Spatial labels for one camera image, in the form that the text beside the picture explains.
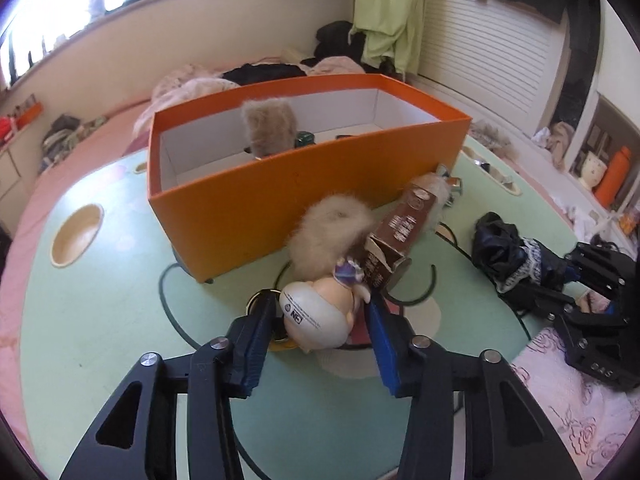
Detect brown milk carton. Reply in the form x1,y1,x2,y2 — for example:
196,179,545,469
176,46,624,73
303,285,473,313
362,174,462,290

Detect beige furry pom-pom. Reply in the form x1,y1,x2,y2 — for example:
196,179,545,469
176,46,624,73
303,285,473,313
288,195,375,281
241,98,298,158

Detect pink rose quilt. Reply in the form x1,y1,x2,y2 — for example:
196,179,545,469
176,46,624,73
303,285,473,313
512,327,639,479

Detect orange thermos bottle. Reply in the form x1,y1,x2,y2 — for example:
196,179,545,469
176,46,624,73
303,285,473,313
594,145,631,209

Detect wrappers in table slot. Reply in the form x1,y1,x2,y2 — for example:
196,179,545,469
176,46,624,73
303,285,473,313
461,146,522,196

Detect orange cardboard box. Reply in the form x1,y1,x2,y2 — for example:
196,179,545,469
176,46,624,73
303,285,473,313
148,74,471,282

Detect pink clothes pile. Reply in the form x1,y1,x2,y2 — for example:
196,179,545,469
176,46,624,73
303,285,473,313
132,56,364,139

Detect green hanging garment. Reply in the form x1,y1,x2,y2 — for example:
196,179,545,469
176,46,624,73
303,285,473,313
352,0,424,75

